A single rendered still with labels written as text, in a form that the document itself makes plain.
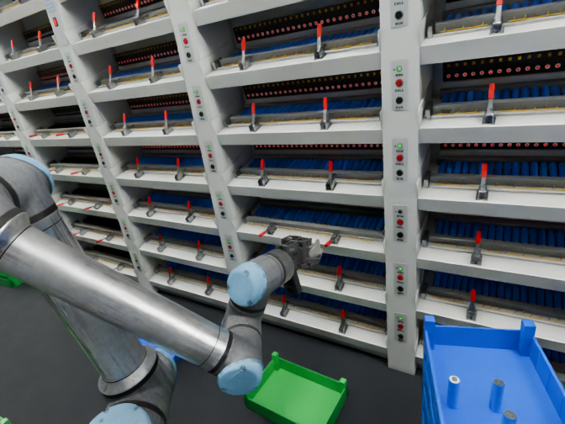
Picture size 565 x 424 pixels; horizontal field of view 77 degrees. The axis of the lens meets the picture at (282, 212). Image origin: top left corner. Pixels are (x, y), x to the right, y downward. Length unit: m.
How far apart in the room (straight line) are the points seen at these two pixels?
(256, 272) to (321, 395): 0.71
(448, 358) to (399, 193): 0.46
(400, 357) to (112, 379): 0.94
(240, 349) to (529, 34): 0.89
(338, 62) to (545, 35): 0.46
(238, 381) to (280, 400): 0.64
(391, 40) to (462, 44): 0.16
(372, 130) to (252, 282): 0.54
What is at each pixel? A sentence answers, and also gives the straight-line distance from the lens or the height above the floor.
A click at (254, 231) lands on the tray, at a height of 0.49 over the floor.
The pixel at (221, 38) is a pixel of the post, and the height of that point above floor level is 1.20.
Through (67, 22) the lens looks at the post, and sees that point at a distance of 1.90.
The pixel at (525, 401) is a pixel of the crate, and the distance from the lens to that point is 0.83.
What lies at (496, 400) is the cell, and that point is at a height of 0.51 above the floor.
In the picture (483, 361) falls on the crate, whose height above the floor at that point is 0.48.
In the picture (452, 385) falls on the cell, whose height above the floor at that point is 0.54.
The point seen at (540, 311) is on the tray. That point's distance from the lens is 1.30.
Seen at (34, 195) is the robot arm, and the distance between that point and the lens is 0.84.
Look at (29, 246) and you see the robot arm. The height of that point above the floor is 0.87.
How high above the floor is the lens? 1.09
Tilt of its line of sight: 23 degrees down
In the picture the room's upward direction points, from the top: 8 degrees counter-clockwise
